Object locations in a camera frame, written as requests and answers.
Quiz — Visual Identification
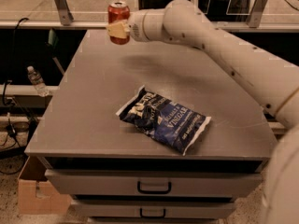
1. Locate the blue chip bag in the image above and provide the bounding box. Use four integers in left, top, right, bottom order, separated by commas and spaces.
116, 86, 211, 155

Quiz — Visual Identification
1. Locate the grey cabinet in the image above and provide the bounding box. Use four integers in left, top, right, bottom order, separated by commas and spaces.
26, 31, 277, 224

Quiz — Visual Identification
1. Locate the left metal bracket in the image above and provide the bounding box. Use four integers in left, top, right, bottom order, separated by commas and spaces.
54, 0, 74, 26

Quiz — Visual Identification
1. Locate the red coke can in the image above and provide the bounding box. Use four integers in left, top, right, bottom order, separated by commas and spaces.
107, 1, 130, 45

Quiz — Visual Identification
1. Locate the grey drawer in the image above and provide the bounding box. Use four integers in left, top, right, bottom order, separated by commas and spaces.
71, 200, 235, 219
46, 170, 262, 198

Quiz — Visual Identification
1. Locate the grey top drawer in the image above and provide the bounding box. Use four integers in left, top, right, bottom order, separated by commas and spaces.
46, 170, 262, 198

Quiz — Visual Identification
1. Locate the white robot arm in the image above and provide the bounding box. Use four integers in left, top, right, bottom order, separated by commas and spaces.
107, 0, 299, 224

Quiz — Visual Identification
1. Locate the metal bracket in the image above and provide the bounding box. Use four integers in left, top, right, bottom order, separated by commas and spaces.
246, 0, 268, 28
54, 0, 74, 26

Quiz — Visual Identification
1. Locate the green handled tool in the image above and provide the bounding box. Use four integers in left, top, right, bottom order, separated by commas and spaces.
47, 29, 64, 75

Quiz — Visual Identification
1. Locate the black cable on left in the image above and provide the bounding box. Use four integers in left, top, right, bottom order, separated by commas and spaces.
0, 17, 36, 175

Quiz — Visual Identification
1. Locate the clear plastic water bottle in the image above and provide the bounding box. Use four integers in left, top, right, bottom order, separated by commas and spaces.
27, 66, 50, 97

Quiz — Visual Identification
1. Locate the brown cardboard box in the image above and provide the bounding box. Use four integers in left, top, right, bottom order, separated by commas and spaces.
18, 157, 71, 215

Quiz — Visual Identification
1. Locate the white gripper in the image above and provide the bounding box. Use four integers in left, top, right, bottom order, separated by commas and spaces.
107, 9, 166, 42

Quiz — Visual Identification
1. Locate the right metal bracket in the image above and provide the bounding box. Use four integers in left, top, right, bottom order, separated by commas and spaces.
246, 0, 268, 28

